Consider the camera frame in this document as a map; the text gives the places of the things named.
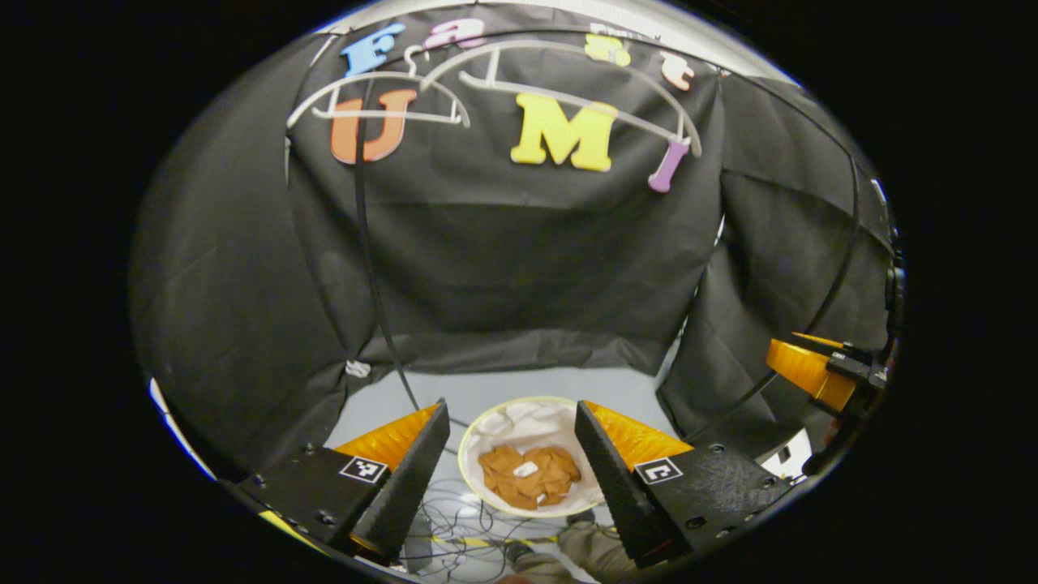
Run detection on black floor cables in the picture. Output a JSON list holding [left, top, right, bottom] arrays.
[[403, 474, 568, 573]]

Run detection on white laundry hamper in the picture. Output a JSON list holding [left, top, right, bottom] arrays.
[[457, 395, 609, 520]]

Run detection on black backdrop cloth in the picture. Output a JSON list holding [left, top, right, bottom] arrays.
[[130, 4, 897, 479]]

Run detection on person's leg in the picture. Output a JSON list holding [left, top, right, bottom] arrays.
[[499, 509, 643, 584]]

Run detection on brown shirt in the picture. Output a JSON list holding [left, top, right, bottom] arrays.
[[477, 444, 583, 512]]

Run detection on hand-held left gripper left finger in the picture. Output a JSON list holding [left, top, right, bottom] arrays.
[[235, 399, 451, 566]]

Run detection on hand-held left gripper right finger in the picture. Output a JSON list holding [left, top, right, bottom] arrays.
[[574, 399, 791, 569]]

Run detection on black metal clothes rack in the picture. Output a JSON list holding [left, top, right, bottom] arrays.
[[284, 24, 860, 443]]

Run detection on white clothes hanger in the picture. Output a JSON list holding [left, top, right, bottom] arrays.
[[420, 39, 703, 160], [285, 45, 471, 131]]

